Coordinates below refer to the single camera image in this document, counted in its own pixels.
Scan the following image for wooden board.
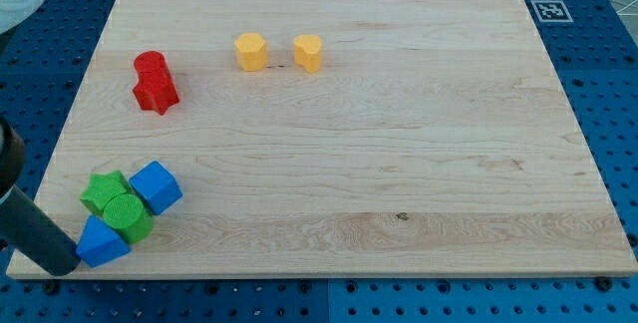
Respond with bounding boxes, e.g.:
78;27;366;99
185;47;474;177
35;0;637;280

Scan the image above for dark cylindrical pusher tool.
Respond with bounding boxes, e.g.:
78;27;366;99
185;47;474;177
1;117;80;276

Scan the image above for yellow heart block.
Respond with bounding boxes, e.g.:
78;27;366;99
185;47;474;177
293;34;322;73

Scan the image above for yellow hexagon block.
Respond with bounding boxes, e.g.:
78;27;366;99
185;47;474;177
234;32;268;72

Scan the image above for green star block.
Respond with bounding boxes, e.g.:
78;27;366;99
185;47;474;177
80;170;132;216

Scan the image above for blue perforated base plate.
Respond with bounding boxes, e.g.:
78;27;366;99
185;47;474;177
1;0;637;322

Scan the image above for green cylinder block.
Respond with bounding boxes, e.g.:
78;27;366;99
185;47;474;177
103;193;154;244

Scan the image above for red star block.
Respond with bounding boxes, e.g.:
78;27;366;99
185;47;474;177
133;71;179;115

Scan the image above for red cylinder block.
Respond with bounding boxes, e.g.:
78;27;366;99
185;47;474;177
134;51;166;74

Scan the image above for white fiducial marker tag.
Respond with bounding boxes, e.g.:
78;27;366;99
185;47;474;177
531;0;573;23

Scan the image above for blue triangle block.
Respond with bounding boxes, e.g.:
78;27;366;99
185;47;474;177
76;215;131;267

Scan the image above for blue cube block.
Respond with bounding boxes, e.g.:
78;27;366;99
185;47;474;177
129;161;182;215

